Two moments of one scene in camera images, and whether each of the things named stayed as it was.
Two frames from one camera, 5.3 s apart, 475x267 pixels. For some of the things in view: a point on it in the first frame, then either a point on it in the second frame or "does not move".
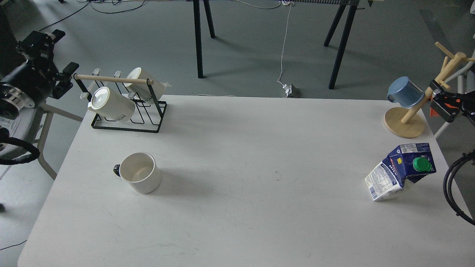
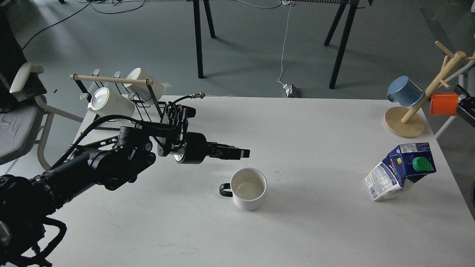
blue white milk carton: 411,161 does not move
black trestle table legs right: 353,5 does not move
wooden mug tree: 407,122 does not move
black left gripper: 36,76 → 190,147
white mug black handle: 141,171 → 248,185
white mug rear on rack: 148,87 does not move
